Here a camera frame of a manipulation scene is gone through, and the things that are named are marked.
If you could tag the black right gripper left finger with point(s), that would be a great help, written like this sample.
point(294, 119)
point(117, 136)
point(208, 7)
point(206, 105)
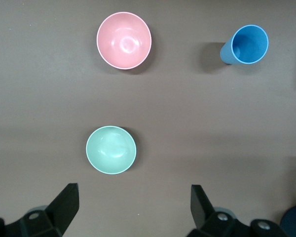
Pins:
point(51, 222)

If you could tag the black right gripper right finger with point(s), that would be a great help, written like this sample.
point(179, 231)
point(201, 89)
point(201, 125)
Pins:
point(212, 224)

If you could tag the mint green bowl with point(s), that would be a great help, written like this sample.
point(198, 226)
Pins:
point(111, 149)

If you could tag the pink bowl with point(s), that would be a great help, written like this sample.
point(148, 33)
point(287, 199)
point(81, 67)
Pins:
point(124, 40)

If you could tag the blue ribbed cup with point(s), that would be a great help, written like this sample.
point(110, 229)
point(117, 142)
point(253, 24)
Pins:
point(249, 44)

